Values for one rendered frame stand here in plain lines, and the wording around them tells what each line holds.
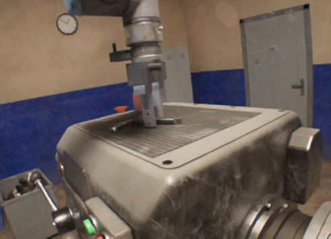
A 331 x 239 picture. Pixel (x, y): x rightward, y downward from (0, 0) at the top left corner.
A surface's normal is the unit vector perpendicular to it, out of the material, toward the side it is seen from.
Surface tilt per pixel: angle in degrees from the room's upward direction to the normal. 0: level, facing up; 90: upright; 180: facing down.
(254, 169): 90
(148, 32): 90
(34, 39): 90
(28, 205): 90
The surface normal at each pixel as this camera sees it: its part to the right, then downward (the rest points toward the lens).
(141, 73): -0.32, 0.22
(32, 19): 0.61, 0.08
